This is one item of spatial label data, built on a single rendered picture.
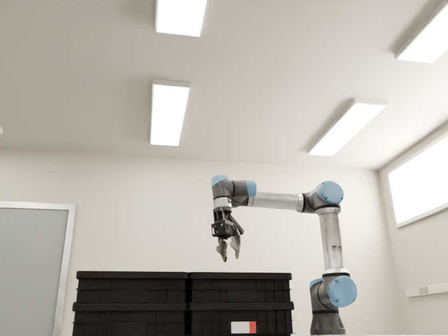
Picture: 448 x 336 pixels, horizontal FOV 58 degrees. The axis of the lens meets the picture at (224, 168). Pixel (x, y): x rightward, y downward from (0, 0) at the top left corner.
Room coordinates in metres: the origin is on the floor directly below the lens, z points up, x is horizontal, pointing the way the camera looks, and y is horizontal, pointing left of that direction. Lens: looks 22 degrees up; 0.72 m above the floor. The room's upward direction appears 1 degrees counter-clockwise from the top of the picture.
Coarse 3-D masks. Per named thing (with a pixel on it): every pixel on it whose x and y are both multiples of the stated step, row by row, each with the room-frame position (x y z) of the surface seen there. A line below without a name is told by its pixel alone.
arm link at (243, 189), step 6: (240, 180) 1.67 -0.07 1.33; (246, 180) 1.67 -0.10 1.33; (252, 180) 1.68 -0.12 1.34; (234, 186) 1.64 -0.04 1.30; (240, 186) 1.65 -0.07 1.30; (246, 186) 1.66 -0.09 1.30; (252, 186) 1.66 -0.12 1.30; (234, 192) 1.65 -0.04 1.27; (240, 192) 1.66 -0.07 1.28; (246, 192) 1.67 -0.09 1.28; (252, 192) 1.67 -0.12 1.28; (234, 198) 1.74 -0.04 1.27; (240, 198) 1.71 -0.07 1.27
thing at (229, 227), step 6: (216, 210) 1.62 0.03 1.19; (222, 210) 1.62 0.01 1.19; (228, 210) 1.63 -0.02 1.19; (216, 216) 1.64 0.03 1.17; (222, 216) 1.62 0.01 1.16; (228, 216) 1.66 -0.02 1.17; (216, 222) 1.62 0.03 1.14; (222, 222) 1.61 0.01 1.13; (228, 222) 1.62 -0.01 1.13; (216, 228) 1.62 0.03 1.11; (222, 228) 1.61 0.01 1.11; (228, 228) 1.61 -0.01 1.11; (234, 228) 1.65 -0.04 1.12; (216, 234) 1.62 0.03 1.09; (222, 234) 1.61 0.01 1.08; (228, 234) 1.62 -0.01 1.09
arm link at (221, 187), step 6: (216, 180) 1.64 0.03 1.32; (222, 180) 1.63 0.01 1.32; (228, 180) 1.66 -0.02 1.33; (216, 186) 1.64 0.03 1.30; (222, 186) 1.63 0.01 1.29; (228, 186) 1.64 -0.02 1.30; (216, 192) 1.64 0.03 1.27; (222, 192) 1.63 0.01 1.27; (228, 192) 1.64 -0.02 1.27; (216, 198) 1.64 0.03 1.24
